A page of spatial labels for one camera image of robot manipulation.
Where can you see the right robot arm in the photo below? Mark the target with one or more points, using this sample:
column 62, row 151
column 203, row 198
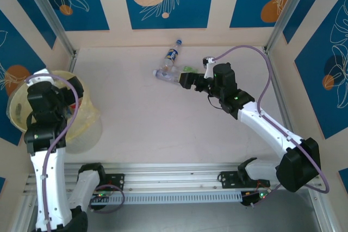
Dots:
column 261, row 126

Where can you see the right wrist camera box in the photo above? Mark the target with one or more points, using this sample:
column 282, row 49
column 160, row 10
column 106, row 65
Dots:
column 208, row 61

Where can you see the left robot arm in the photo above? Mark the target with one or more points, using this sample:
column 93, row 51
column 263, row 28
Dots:
column 55, row 183

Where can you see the aluminium frame bar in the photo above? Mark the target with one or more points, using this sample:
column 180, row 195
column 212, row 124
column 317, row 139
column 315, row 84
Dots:
column 320, row 210

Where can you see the aluminium mounting rail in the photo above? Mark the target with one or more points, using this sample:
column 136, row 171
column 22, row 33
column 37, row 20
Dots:
column 174, row 175

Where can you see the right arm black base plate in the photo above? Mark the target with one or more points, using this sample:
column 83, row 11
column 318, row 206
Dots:
column 228, row 179

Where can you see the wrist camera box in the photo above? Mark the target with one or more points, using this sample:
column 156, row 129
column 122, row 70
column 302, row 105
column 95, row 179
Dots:
column 36, row 80
column 208, row 61

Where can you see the aluminium frame post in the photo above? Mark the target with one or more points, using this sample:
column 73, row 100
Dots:
column 288, row 12
column 47, row 12

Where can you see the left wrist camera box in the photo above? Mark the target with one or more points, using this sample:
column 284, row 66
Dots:
column 36, row 80

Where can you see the grey label clear bottle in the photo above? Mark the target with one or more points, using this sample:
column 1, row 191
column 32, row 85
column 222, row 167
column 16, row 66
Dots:
column 166, row 75

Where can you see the blue yellow label bottle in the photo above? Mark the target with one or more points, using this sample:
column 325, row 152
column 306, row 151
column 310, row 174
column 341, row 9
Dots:
column 171, row 54

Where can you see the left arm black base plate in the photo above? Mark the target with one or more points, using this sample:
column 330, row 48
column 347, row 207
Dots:
column 117, row 181

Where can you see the yellow plastic bin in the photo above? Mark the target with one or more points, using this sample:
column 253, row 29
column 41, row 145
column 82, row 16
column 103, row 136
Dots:
column 81, row 139

